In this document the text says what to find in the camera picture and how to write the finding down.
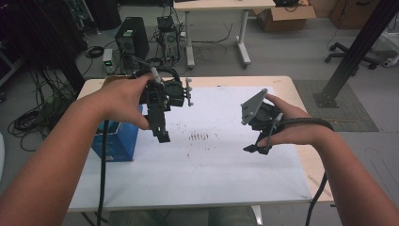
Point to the person's legs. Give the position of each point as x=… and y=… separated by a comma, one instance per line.
x=188, y=218

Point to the black office chair base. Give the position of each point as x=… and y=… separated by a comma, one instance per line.
x=351, y=56

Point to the white table mat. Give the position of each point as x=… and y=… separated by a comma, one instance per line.
x=213, y=179

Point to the white table leg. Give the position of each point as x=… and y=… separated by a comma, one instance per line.
x=258, y=216

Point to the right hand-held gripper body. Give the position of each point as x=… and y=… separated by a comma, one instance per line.
x=258, y=113

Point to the blue cardboard box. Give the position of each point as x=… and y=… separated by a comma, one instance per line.
x=122, y=146

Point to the closed brown cardboard box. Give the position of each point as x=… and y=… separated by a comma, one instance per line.
x=351, y=14

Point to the blue and white container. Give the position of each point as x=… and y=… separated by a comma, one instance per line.
x=109, y=127

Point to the grey open computer case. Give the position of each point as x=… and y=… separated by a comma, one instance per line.
x=171, y=45

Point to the person's left hand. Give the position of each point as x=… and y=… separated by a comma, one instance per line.
x=122, y=100

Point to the white power supply unit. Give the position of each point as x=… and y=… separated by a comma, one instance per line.
x=108, y=61

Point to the small black box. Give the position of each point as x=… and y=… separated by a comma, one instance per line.
x=165, y=22

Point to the person's right hand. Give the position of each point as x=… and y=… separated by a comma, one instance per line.
x=298, y=130

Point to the light wooden desk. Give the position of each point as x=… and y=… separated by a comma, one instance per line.
x=219, y=4

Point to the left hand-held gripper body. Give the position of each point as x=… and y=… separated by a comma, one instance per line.
x=171, y=92

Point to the black metal stand beam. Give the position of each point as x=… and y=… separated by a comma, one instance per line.
x=354, y=53

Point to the black computer tower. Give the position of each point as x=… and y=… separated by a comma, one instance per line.
x=133, y=39

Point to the white device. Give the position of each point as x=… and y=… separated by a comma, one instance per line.
x=390, y=61

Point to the open brown cardboard box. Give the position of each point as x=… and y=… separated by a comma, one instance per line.
x=284, y=19

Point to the grey floor mat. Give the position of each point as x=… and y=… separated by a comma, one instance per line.
x=345, y=116

